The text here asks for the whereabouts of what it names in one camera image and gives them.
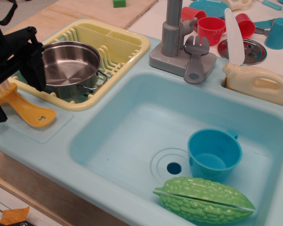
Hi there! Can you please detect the grey toy faucet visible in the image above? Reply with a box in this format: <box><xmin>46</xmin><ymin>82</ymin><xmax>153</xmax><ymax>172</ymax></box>
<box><xmin>149</xmin><ymin>0</ymin><xmax>216</xmax><ymax>81</ymax></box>

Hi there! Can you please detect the blue plastic cup in sink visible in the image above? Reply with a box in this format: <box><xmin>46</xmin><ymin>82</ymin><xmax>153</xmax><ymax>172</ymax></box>
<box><xmin>187</xmin><ymin>129</ymin><xmax>242</xmax><ymax>183</ymax></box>

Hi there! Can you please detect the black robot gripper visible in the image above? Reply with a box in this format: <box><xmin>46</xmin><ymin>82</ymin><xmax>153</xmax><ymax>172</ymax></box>
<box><xmin>0</xmin><ymin>0</ymin><xmax>46</xmax><ymax>123</ymax></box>

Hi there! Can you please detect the wooden board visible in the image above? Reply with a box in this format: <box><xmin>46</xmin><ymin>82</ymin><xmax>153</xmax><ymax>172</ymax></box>
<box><xmin>40</xmin><ymin>0</ymin><xmax>159</xmax><ymax>30</ymax></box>

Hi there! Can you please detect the orange tape piece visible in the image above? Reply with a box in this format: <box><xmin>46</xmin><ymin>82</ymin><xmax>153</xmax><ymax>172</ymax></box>
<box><xmin>0</xmin><ymin>206</ymin><xmax>30</xmax><ymax>226</ymax></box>

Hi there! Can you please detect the stainless steel pot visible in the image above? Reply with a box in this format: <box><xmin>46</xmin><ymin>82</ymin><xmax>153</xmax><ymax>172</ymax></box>
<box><xmin>42</xmin><ymin>41</ymin><xmax>108</xmax><ymax>99</ymax></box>

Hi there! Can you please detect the blue toy utensil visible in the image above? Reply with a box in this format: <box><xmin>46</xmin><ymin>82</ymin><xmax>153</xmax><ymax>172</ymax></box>
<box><xmin>254</xmin><ymin>19</ymin><xmax>274</xmax><ymax>29</ymax></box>

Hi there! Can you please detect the blue plastic plate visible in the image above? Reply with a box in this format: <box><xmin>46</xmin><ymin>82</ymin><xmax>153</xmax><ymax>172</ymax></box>
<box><xmin>189</xmin><ymin>0</ymin><xmax>229</xmax><ymax>18</ymax></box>

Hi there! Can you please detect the light blue toy sink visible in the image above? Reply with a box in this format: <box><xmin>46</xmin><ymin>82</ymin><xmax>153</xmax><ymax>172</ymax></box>
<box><xmin>0</xmin><ymin>19</ymin><xmax>283</xmax><ymax>226</ymax></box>

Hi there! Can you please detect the cream detergent bottle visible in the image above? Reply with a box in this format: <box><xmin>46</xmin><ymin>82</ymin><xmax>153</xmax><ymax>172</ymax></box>
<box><xmin>222</xmin><ymin>62</ymin><xmax>283</xmax><ymax>106</ymax></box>

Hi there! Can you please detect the yellow dish brush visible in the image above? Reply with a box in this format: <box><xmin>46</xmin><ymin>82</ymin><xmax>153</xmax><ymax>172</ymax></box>
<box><xmin>0</xmin><ymin>80</ymin><xmax>56</xmax><ymax>128</ymax></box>

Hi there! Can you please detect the grey toy fork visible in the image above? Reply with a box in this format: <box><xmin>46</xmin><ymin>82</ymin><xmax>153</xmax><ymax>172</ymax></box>
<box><xmin>183</xmin><ymin>36</ymin><xmax>209</xmax><ymax>84</ymax></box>

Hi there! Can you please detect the green block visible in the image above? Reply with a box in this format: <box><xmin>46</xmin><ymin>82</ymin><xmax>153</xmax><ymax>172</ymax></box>
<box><xmin>113</xmin><ymin>0</ymin><xmax>126</xmax><ymax>8</ymax></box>

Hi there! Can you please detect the red cup front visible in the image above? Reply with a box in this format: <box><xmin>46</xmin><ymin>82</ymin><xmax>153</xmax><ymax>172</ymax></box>
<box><xmin>197</xmin><ymin>16</ymin><xmax>225</xmax><ymax>46</ymax></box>

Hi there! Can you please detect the blue cup upside down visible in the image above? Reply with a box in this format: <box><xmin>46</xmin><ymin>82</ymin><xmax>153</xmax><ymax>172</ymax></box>
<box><xmin>265</xmin><ymin>18</ymin><xmax>283</xmax><ymax>50</ymax></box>

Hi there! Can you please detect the red cup right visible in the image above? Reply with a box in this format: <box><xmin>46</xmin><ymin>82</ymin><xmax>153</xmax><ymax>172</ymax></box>
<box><xmin>235</xmin><ymin>13</ymin><xmax>256</xmax><ymax>38</ymax></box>

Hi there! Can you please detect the cream toy item top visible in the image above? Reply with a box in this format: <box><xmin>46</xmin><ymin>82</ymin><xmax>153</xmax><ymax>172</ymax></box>
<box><xmin>225</xmin><ymin>0</ymin><xmax>252</xmax><ymax>11</ymax></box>

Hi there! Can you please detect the red cup behind faucet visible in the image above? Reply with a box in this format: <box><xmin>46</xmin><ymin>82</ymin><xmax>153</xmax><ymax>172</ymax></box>
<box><xmin>181</xmin><ymin>7</ymin><xmax>207</xmax><ymax>24</ymax></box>

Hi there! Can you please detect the pale yellow dish rack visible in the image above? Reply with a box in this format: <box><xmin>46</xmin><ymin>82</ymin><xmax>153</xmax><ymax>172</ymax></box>
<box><xmin>8</xmin><ymin>19</ymin><xmax>150</xmax><ymax>112</ymax></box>

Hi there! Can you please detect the green bitter melon toy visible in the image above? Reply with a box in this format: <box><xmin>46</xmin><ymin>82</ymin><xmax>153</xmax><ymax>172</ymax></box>
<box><xmin>153</xmin><ymin>177</ymin><xmax>255</xmax><ymax>224</ymax></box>

